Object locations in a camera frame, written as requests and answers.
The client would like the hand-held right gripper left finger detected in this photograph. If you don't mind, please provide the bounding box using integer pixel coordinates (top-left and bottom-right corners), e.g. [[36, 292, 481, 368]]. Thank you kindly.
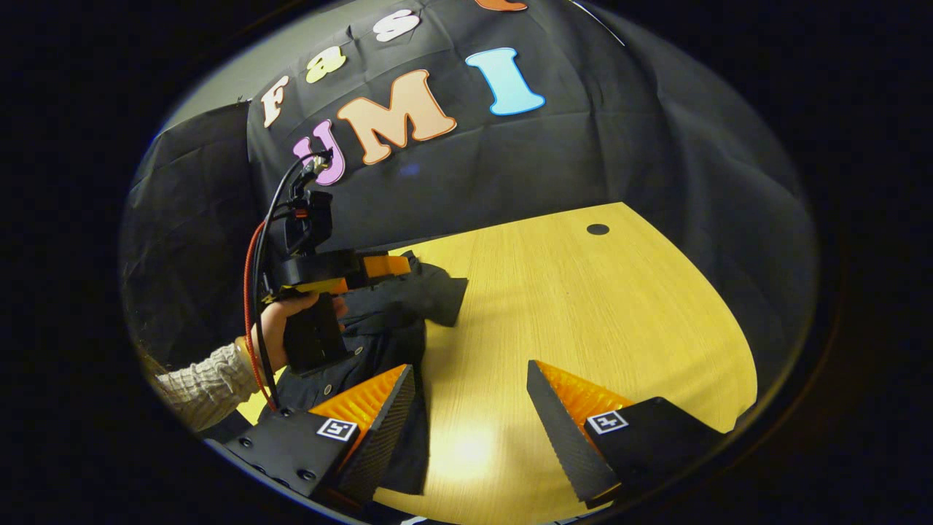
[[211, 363, 416, 510]]

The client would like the black coat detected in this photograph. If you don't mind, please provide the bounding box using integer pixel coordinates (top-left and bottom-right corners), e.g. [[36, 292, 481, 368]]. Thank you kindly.
[[204, 252, 469, 497]]

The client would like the black cable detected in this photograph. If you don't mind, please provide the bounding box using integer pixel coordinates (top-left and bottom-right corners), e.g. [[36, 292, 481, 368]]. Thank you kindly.
[[251, 149, 335, 409]]

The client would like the red braided cable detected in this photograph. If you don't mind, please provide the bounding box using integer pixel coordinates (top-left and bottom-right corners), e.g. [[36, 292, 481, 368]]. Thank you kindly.
[[243, 219, 281, 413]]

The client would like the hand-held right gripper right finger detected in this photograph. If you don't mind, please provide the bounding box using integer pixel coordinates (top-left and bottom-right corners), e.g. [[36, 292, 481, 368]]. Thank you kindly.
[[526, 359, 726, 510]]

